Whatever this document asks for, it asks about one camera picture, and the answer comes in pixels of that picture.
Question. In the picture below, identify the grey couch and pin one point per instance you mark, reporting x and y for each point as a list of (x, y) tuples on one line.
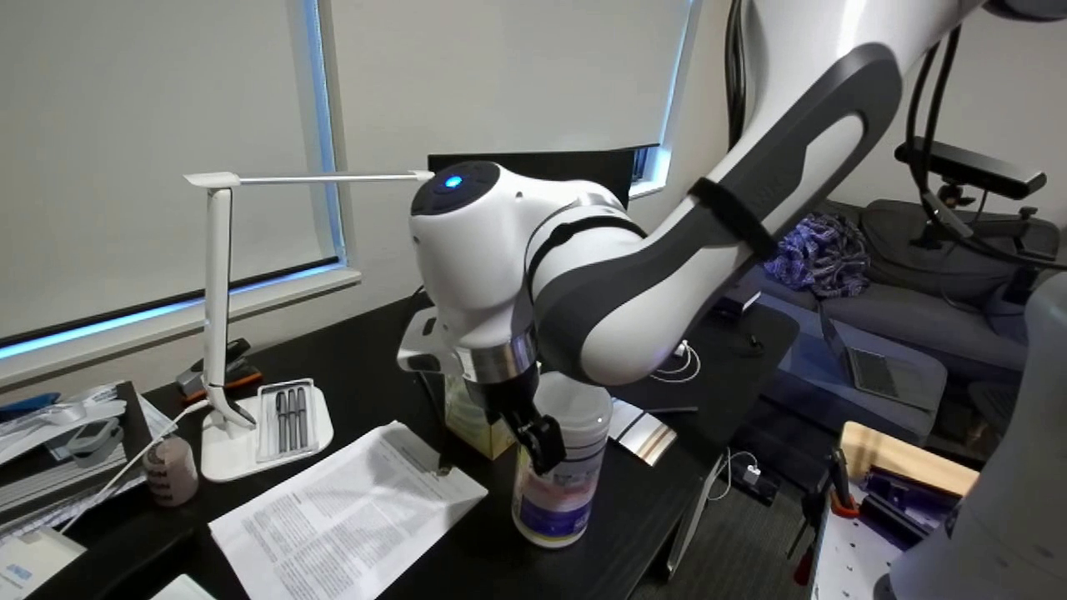
[(944, 321)]

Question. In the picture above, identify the light wooden tray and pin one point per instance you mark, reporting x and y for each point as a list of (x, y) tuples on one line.
[(904, 453)]

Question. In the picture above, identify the white window blind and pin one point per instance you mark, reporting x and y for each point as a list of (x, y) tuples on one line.
[(144, 144)]

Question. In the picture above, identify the printed white paper sheet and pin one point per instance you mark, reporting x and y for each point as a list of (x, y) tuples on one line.
[(346, 520)]

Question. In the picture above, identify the stack of white papers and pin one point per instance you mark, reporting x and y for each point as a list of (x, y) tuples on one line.
[(55, 434)]

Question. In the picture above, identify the metal robot mounting table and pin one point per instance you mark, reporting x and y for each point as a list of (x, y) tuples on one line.
[(845, 553)]

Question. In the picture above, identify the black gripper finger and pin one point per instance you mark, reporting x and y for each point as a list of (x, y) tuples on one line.
[(546, 442)]

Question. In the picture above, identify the black computer monitor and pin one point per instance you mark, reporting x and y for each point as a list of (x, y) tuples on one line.
[(600, 166)]

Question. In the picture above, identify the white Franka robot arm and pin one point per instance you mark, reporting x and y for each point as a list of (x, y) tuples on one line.
[(620, 276)]

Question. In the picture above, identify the black camera on stand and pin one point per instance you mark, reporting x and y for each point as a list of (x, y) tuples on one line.
[(969, 166)]

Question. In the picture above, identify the purple cloth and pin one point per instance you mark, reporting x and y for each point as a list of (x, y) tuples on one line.
[(817, 253)]

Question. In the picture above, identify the black power adapter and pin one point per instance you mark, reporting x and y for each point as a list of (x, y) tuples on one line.
[(753, 476)]

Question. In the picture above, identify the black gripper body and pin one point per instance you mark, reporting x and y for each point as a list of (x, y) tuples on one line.
[(505, 378)]

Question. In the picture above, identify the white card brown stripes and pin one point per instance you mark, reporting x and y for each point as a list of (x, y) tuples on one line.
[(643, 434)]

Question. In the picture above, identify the white bottle blue yellow label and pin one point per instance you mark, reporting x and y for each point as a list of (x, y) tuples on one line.
[(562, 501)]

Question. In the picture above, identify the red black tool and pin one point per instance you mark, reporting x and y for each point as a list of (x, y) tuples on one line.
[(238, 378)]

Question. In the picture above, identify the white desk lamp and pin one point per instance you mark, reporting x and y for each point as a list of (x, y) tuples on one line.
[(219, 288)]

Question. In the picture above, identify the grey flat case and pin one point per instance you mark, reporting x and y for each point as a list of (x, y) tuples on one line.
[(887, 371)]

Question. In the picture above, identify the orange black clamp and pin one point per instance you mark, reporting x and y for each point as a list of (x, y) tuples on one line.
[(833, 489)]

